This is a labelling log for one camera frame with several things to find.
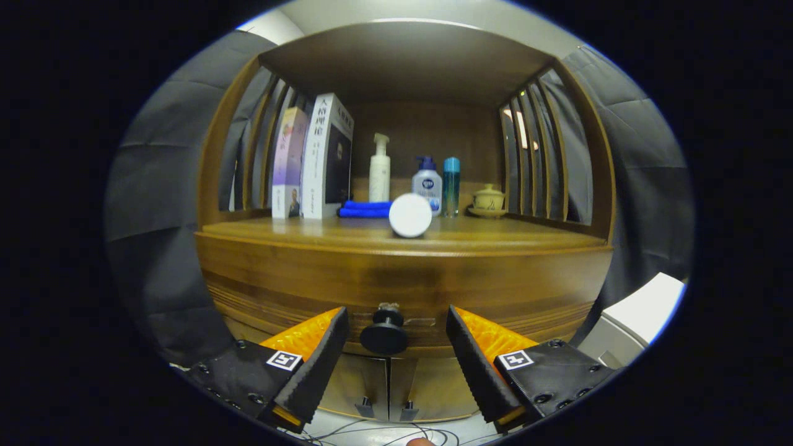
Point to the wooden cabinet door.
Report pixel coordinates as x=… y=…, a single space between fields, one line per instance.
x=427 y=384
x=359 y=378

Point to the white box-shaped furniture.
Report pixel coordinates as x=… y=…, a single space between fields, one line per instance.
x=644 y=303

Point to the wooden countertop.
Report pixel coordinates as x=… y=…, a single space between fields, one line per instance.
x=297 y=232

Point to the white bottle with blue cap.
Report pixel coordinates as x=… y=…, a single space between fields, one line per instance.
x=427 y=183

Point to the white book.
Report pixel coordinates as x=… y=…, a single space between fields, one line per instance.
x=316 y=161

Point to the purple book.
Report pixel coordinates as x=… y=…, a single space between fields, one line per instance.
x=290 y=167

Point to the teal bottle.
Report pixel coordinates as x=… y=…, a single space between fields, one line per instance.
x=451 y=186

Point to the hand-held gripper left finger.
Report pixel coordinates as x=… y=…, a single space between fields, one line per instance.
x=316 y=365

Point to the blue folded cloth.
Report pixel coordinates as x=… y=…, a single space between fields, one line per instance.
x=362 y=209

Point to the white pump bottle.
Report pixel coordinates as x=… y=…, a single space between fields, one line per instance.
x=379 y=179

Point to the wooden cabinet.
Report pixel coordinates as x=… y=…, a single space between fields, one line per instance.
x=409 y=62

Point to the white and green tube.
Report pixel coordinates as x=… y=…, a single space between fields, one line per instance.
x=410 y=215

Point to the wooden drawer with black knob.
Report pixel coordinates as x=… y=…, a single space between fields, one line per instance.
x=495 y=285

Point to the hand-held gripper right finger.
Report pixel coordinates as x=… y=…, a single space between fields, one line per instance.
x=480 y=371

